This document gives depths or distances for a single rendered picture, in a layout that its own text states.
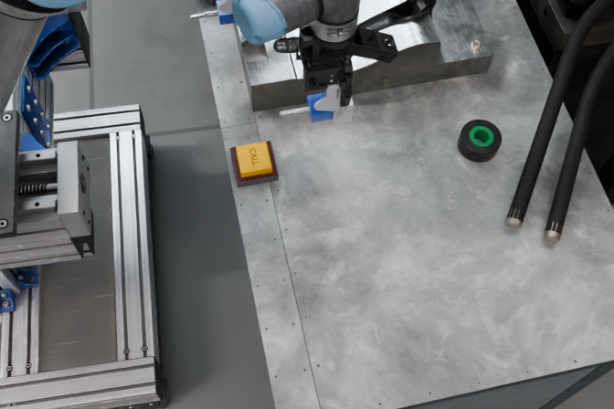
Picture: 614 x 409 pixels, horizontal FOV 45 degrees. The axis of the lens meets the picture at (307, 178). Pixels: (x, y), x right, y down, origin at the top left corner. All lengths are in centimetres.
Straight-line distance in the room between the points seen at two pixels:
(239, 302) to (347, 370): 93
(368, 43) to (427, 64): 32
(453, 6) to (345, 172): 44
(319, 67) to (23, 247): 58
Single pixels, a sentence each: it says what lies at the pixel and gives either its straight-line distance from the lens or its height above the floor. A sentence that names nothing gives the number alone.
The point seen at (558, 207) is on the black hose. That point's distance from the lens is 145.
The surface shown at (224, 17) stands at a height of 90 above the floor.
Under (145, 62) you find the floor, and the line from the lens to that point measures 264.
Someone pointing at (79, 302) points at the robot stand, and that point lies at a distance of 203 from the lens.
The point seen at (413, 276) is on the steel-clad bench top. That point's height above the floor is 80.
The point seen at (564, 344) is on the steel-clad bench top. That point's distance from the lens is 139.
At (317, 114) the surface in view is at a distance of 134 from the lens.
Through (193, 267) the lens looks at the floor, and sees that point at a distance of 223.
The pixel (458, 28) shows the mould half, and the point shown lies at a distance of 161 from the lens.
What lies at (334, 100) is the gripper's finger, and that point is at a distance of 129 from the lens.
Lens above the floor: 206
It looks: 61 degrees down
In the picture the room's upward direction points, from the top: 3 degrees clockwise
